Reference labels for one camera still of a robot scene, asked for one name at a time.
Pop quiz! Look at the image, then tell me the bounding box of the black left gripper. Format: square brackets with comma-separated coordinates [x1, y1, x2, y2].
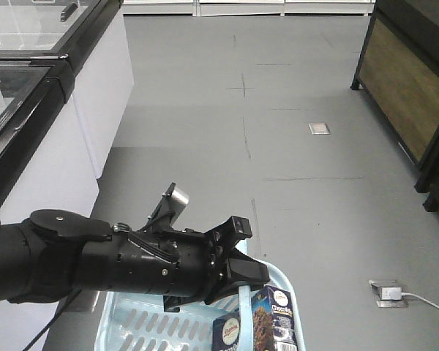
[111, 216, 270, 312]

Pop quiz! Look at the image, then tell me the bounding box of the Chocofello cookie box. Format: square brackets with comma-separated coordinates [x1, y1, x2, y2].
[211, 285, 298, 351]

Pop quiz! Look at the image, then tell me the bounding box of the light blue plastic basket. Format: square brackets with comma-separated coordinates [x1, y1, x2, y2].
[94, 239, 307, 351]

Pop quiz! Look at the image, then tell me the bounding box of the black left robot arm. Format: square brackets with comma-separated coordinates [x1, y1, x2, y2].
[0, 210, 269, 312]

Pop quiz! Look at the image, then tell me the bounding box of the metal floor socket plate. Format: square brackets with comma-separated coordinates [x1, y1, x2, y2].
[309, 122, 331, 135]

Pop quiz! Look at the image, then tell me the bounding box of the black wooden produce stand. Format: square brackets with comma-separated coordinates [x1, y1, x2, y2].
[350, 1, 439, 212]

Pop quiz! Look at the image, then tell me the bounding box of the white supermarket shelving unit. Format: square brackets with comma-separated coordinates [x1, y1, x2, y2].
[122, 0, 375, 17]

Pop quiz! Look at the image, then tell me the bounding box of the white chest freezer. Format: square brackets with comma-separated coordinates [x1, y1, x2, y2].
[0, 1, 134, 178]

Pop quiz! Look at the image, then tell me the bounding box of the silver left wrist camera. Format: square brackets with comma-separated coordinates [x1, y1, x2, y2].
[147, 182, 190, 227]

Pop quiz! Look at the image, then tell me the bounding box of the white power adapter with cable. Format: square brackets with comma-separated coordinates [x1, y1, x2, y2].
[368, 279, 439, 311]

